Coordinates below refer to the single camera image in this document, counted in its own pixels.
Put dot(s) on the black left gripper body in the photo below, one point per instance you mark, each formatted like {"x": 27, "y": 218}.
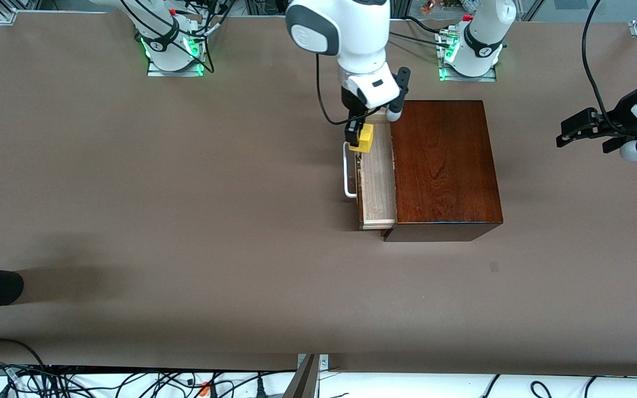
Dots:
{"x": 620, "y": 116}

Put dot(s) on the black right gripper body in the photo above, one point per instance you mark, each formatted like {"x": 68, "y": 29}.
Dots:
{"x": 351, "y": 103}

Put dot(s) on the yellow wooden block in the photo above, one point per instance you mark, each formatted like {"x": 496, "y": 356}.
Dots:
{"x": 367, "y": 141}

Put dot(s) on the light wooden drawer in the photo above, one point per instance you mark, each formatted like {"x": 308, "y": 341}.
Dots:
{"x": 379, "y": 182}

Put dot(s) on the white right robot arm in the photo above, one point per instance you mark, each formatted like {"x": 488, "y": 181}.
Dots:
{"x": 351, "y": 33}

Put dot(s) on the dark brown wooden cabinet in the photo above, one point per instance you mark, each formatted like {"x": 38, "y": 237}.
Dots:
{"x": 443, "y": 160}

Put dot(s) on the dark grey metal beam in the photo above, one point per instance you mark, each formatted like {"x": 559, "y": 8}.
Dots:
{"x": 303, "y": 384}

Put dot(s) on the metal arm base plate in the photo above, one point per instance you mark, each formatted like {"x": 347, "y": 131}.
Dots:
{"x": 155, "y": 72}
{"x": 487, "y": 78}

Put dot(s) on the silver metal corner bracket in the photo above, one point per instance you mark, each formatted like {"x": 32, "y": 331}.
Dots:
{"x": 324, "y": 362}

